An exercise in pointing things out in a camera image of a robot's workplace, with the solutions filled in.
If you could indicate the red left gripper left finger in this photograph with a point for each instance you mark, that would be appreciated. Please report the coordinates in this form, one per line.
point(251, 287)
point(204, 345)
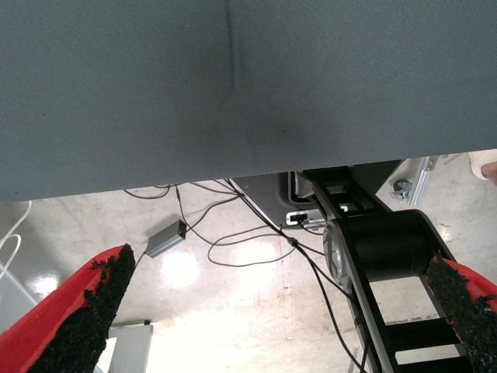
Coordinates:
point(58, 318)

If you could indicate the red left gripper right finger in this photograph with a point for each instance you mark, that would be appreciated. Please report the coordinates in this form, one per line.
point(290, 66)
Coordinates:
point(473, 311)

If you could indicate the white flat box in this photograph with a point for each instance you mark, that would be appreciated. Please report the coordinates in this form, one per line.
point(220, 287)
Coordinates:
point(132, 349)

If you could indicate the grey metal adapter box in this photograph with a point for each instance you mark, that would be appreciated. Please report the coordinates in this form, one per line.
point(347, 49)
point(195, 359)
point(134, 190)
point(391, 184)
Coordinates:
point(165, 239)

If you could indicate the aluminium profile leg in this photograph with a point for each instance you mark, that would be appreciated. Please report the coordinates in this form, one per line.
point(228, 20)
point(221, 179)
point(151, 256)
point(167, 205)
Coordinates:
point(421, 182)

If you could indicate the grey caster wheel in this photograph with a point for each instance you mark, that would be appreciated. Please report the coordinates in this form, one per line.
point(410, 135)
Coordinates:
point(402, 190)

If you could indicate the beige shoe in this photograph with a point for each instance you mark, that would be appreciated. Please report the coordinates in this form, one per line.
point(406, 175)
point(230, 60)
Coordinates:
point(481, 163)

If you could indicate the grey base housing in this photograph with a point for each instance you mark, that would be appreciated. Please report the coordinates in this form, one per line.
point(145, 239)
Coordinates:
point(264, 198)

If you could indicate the dark grey table cloth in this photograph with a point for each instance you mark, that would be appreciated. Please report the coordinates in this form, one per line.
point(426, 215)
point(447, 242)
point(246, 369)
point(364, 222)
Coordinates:
point(155, 97)

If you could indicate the black metal frame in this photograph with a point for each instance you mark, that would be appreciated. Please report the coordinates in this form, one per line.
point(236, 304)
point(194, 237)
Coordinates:
point(388, 245)

